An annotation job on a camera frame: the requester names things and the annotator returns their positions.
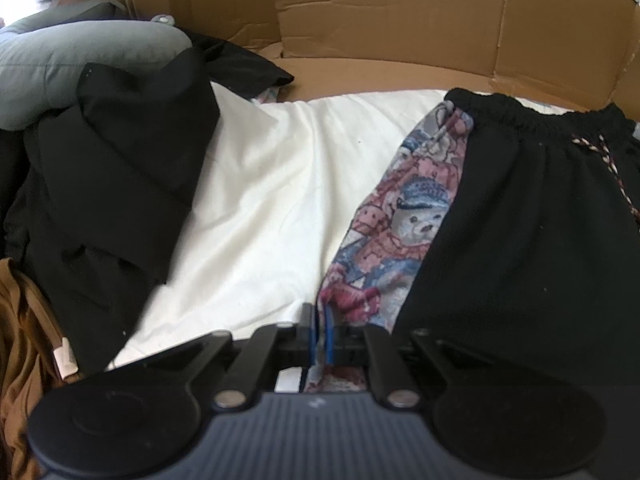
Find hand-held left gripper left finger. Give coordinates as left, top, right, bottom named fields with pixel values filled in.
left=142, top=302, right=317, bottom=413

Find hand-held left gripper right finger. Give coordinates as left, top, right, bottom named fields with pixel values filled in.
left=324, top=305, right=493, bottom=412

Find black pants with bear print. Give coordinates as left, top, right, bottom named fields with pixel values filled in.
left=304, top=87, right=640, bottom=393

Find cream printed bedsheet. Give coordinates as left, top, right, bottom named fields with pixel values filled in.
left=107, top=82, right=561, bottom=393

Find black buttoned coat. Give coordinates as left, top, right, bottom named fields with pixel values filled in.
left=0, top=30, right=296, bottom=376

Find brown garment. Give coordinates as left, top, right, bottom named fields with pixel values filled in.
left=0, top=257, right=86, bottom=480

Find brown cardboard box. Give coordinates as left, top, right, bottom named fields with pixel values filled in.
left=82, top=0, right=640, bottom=113

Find grey garment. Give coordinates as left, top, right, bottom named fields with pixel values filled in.
left=0, top=0, right=193, bottom=133

